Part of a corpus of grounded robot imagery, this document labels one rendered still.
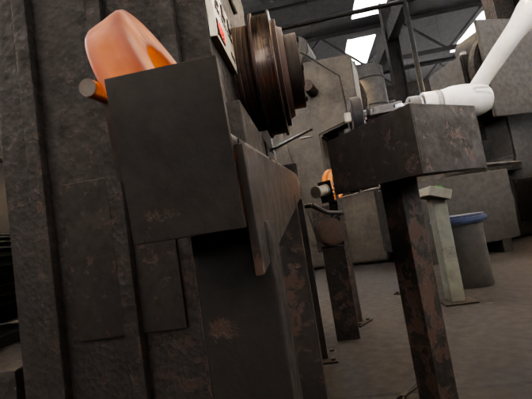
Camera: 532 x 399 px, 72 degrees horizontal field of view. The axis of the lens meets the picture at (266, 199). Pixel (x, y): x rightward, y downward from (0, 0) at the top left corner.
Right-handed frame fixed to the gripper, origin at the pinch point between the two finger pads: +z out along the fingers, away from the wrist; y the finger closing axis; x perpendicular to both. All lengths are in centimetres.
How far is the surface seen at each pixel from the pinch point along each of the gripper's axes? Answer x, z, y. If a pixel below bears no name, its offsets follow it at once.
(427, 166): -24, -5, -47
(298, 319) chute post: -53, 23, -38
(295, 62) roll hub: 24.0, 17.1, 6.4
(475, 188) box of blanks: -18, -129, 229
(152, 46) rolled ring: -16, 29, -90
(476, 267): -69, -73, 110
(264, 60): 22.4, 27.5, -2.0
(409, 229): -36.6, -3.9, -33.8
